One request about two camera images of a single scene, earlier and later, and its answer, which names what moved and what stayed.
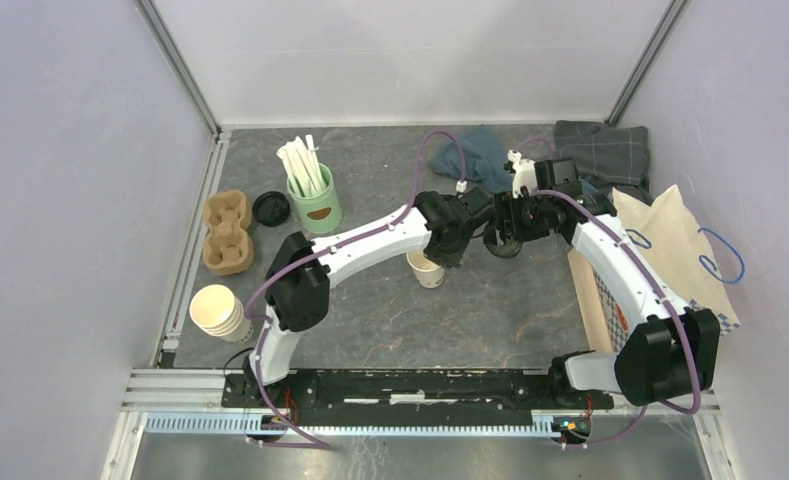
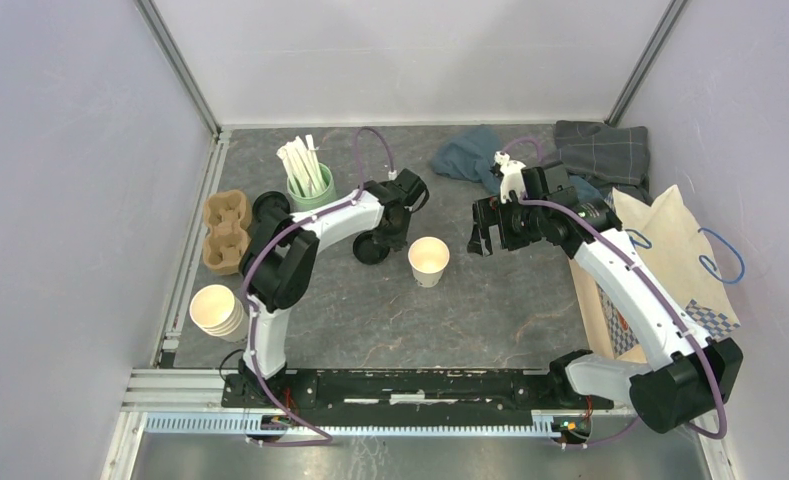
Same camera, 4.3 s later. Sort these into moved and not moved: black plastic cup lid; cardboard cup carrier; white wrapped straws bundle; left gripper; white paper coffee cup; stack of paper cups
Moved: black plastic cup lid; left gripper
Not moved: white paper coffee cup; white wrapped straws bundle; cardboard cup carrier; stack of paper cups
